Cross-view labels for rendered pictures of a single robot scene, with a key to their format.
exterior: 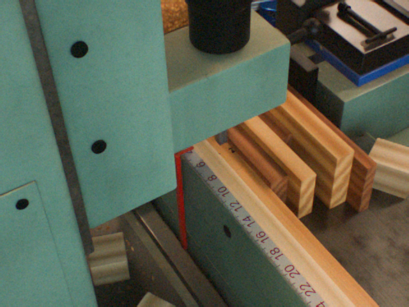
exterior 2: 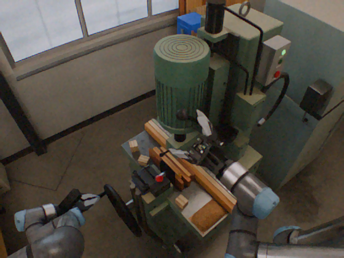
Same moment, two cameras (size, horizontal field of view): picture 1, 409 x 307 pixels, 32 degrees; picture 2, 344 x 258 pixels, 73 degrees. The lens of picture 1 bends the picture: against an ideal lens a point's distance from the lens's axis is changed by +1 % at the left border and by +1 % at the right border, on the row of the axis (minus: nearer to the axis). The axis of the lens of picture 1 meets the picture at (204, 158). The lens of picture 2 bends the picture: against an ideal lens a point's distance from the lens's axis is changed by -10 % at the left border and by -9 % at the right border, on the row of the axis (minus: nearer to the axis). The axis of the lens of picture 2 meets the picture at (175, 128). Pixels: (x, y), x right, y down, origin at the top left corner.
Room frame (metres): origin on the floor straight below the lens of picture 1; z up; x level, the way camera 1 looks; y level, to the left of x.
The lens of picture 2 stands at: (1.16, -0.15, 1.92)
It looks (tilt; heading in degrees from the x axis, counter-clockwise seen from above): 49 degrees down; 170
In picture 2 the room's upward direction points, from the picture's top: straight up
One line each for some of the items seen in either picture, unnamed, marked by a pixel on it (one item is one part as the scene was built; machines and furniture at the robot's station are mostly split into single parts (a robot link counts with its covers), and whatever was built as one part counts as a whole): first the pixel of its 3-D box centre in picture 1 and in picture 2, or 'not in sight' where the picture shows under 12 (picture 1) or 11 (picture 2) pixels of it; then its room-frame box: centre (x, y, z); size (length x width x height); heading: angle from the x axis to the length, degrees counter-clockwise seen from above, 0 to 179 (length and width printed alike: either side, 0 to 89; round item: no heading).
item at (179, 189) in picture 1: (187, 200); not in sight; (0.46, 0.02, 0.89); 0.02 x 0.01 x 0.14; 120
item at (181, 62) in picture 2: not in sight; (180, 86); (0.48, -0.02, 1.35); 0.18 x 0.18 x 0.31
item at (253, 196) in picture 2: not in sight; (255, 196); (0.90, 0.10, 1.32); 0.11 x 0.08 x 0.09; 30
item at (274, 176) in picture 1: (224, 137); (179, 163); (0.51, -0.02, 0.92); 0.19 x 0.02 x 0.05; 30
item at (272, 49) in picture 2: not in sight; (271, 61); (0.44, 0.33, 1.40); 0.10 x 0.06 x 0.16; 120
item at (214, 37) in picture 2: not in sight; (214, 25); (0.41, 0.10, 1.54); 0.08 x 0.08 x 0.17; 30
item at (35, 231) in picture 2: not in sight; (43, 237); (0.81, -0.59, 1.00); 0.11 x 0.11 x 0.08; 27
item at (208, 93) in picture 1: (199, 86); (183, 142); (0.47, 0.00, 1.03); 0.14 x 0.07 x 0.09; 120
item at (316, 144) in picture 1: (284, 125); (166, 164); (0.51, -0.08, 0.94); 0.18 x 0.02 x 0.07; 30
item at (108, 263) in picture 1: (108, 258); not in sight; (0.44, 0.11, 0.82); 0.04 x 0.04 x 0.03; 10
